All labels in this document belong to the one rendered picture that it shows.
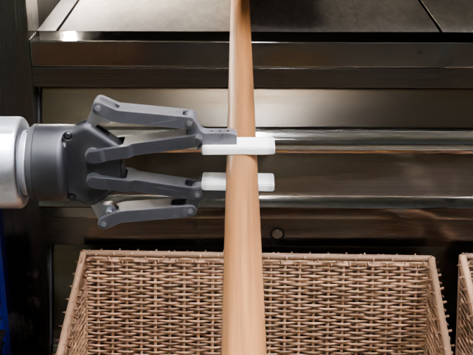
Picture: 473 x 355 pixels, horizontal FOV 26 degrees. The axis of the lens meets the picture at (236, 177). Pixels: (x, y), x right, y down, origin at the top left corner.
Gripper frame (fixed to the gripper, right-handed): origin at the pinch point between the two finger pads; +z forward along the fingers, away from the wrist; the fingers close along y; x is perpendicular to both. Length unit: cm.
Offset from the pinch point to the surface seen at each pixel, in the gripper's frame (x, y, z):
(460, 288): -48, 39, 34
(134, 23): -64, 2, -17
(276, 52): -53, 3, 5
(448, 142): -15.5, 3.4, 23.4
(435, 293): -41, 37, 29
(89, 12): -71, 2, -25
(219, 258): -50, 35, -3
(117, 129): -16.5, 2.4, -13.7
